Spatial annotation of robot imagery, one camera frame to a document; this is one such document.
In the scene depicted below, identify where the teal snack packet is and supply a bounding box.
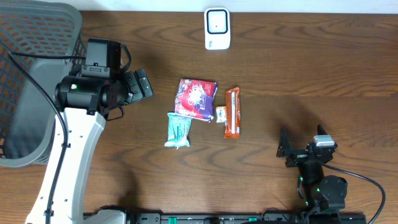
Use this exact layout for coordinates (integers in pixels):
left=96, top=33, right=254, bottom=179
left=164, top=113, right=192, bottom=149

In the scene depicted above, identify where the red purple snack bag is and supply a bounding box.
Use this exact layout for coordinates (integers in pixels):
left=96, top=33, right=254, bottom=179
left=174, top=79, right=218, bottom=123

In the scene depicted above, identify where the orange brown wafer bar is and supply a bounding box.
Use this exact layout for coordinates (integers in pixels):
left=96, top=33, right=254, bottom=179
left=224, top=86, right=241, bottom=139

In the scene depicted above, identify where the small orange snack packet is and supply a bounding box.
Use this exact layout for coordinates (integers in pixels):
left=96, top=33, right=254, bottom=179
left=216, top=106, right=228, bottom=123

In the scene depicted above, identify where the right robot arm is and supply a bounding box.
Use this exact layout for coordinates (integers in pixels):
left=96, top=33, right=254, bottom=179
left=276, top=124, right=348, bottom=223

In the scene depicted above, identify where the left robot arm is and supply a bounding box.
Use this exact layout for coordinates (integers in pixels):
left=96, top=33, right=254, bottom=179
left=26, top=69, right=153, bottom=223

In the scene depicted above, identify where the white barcode scanner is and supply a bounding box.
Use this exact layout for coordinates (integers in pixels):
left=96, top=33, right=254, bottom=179
left=204, top=7, right=231, bottom=50

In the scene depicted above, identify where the grey plastic mesh basket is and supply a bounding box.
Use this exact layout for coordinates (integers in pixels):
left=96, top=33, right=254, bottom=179
left=1, top=1, right=86, bottom=167

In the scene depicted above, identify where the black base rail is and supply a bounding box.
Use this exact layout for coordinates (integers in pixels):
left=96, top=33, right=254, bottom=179
left=83, top=212, right=368, bottom=224

